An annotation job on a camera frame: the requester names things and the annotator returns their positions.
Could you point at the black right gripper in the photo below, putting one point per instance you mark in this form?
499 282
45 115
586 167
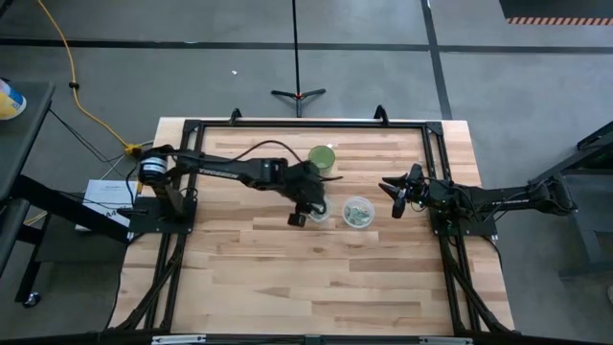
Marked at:
415 191

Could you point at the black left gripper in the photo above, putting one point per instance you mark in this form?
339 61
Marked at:
304 188

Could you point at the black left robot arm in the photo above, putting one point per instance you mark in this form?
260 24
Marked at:
230 171

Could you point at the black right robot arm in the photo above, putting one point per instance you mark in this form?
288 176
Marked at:
503 201

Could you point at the square clear plastic container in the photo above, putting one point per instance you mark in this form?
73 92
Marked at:
320 216

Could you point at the green ceramic cup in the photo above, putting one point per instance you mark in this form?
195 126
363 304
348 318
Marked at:
322 158

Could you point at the round clear plastic container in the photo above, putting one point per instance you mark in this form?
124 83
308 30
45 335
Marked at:
358 225

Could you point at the black tripod stand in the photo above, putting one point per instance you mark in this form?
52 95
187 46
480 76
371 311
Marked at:
297 93

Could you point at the dark metal cart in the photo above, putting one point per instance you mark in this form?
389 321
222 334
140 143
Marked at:
586 230

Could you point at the white paper sheet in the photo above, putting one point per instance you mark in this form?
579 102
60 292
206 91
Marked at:
107 190

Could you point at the black hazard striped mat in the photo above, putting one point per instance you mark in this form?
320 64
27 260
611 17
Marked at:
555 9

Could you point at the dark side table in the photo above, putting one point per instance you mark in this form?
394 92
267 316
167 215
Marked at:
24 139

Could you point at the caster wheel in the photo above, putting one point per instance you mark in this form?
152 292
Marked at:
31 299

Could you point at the yellow and blue container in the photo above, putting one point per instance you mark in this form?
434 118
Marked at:
9 101

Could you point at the black aluminium table frame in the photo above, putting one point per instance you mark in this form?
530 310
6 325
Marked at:
311 124

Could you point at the black frame clamp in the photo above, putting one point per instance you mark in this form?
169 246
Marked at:
381 114
235 115

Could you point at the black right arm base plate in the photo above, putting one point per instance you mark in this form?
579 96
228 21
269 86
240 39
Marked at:
474 229

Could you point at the silver metal bracket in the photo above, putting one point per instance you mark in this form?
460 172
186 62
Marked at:
178 339
445 340

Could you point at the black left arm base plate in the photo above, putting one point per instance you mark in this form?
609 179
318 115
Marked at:
153 223

